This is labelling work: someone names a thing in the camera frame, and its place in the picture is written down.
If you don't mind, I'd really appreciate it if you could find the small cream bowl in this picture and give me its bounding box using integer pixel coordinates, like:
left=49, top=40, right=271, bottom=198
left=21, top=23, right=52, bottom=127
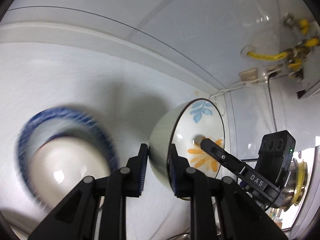
left=28, top=137, right=111, bottom=208

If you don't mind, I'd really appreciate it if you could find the wall power socket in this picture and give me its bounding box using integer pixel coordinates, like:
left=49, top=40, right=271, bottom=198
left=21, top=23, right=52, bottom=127
left=239, top=68, right=258, bottom=82

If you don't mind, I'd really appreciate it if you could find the white gas water heater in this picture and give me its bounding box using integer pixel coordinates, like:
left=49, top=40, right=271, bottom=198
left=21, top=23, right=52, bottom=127
left=295, top=12, right=320, bottom=99

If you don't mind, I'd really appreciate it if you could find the yellow gas hose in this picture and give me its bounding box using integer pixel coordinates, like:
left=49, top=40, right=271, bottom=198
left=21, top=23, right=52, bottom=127
left=246, top=51, right=292, bottom=61

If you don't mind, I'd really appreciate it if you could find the black camera box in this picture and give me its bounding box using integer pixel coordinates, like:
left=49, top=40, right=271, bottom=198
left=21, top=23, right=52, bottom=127
left=254, top=130, right=296, bottom=189

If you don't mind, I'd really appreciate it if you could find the white bowl with leaf pattern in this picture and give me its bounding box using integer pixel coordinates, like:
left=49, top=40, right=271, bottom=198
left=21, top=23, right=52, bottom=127
left=149, top=98, right=226, bottom=189

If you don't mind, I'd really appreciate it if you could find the white power cable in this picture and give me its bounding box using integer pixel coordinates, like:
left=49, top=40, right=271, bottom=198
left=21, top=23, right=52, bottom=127
left=209, top=72, right=278, bottom=99

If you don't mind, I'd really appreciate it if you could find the blue patterned bowl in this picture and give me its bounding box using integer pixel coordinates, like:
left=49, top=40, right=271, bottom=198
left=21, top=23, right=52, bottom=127
left=17, top=107, right=119, bottom=209

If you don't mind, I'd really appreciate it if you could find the black power cable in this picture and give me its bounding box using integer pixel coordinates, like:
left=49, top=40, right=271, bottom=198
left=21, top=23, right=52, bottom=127
left=267, top=73, right=279, bottom=133

